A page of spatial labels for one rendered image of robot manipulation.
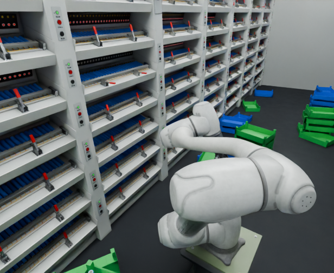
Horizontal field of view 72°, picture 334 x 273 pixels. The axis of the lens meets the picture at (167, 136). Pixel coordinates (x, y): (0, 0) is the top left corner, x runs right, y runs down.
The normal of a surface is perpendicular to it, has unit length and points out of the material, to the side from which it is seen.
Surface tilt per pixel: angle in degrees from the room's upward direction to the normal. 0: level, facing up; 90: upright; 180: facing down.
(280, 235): 0
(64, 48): 90
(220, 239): 91
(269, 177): 40
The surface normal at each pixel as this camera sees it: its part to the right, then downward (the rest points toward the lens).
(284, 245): -0.04, -0.89
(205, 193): -0.13, -0.14
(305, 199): 0.32, 0.30
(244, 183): 0.11, -0.33
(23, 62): 0.80, 0.50
